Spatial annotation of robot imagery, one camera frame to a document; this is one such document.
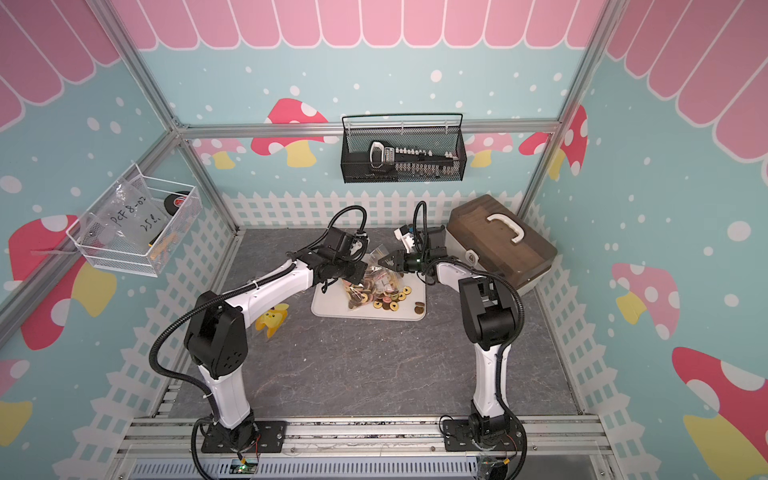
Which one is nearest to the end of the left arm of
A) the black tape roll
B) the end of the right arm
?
the end of the right arm

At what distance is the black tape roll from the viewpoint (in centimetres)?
81

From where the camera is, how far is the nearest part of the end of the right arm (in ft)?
2.71

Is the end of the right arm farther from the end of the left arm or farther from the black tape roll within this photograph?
the black tape roll

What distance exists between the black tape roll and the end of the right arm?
586mm
